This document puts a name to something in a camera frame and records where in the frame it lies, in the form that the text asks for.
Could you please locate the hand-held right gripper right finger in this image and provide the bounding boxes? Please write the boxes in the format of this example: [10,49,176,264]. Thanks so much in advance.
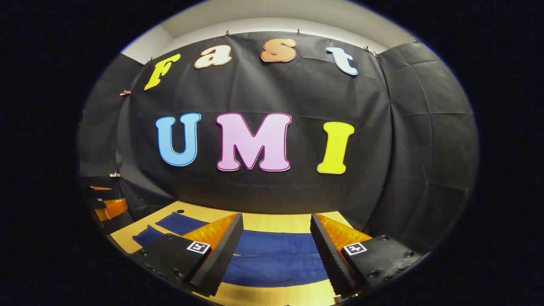
[310,213,423,299]

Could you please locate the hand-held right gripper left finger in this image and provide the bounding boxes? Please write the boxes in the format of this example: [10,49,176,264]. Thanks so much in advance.
[130,212,244,297]

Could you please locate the blue denim jeans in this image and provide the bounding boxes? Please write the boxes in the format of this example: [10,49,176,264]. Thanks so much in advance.
[133,212,330,287]

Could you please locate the black backdrop cloth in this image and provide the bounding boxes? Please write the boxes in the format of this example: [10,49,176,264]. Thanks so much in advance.
[78,31,479,255]

